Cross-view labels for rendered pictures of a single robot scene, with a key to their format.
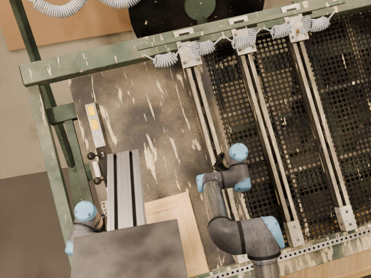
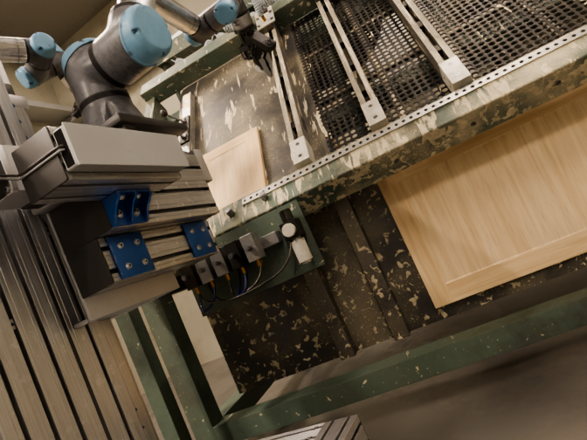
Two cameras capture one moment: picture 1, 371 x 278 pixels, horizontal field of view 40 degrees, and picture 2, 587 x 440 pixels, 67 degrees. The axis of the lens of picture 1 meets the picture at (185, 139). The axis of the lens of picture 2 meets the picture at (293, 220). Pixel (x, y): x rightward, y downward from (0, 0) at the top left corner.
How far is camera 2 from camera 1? 237 cm
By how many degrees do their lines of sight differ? 46
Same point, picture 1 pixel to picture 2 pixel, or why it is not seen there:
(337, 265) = (535, 215)
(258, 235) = not seen: outside the picture
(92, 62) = (189, 61)
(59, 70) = (165, 76)
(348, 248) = (463, 105)
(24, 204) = not seen: hidden behind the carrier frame
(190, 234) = (252, 161)
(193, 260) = (251, 185)
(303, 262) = (389, 142)
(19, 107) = not seen: hidden behind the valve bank
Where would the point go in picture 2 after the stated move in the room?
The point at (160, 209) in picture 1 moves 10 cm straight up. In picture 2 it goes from (227, 149) to (217, 128)
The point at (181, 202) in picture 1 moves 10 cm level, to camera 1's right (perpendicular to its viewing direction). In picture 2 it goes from (248, 136) to (266, 125)
